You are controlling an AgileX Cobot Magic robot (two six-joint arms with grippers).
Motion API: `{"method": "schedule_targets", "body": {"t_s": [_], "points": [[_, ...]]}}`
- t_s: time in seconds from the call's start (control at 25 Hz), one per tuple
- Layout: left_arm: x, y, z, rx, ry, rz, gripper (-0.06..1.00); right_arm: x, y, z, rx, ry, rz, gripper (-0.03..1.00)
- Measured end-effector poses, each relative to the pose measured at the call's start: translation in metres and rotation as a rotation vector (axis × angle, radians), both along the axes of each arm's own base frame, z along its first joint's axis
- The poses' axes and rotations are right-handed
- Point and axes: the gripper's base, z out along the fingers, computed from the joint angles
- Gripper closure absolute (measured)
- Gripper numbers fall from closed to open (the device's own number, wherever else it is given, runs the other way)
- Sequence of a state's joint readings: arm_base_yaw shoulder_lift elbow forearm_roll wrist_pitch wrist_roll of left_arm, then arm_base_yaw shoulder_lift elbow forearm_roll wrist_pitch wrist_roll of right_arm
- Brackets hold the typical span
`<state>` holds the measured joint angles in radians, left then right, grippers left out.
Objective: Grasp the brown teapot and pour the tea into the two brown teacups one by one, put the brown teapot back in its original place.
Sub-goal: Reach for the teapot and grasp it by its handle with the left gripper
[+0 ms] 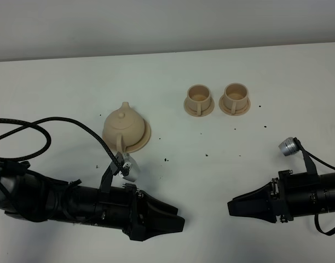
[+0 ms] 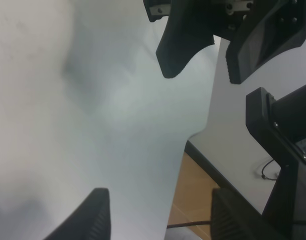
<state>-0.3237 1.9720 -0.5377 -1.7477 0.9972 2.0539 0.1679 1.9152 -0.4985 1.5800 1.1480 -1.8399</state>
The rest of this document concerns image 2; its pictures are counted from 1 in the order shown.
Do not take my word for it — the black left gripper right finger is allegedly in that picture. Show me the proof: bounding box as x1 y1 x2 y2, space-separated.
210 188 285 240

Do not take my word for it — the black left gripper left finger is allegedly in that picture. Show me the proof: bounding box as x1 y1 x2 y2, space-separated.
46 188 111 240

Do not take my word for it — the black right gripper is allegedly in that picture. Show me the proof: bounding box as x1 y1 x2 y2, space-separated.
143 0 306 84

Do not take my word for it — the thin black cable on table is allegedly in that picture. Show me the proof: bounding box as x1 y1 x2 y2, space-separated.
260 158 279 181

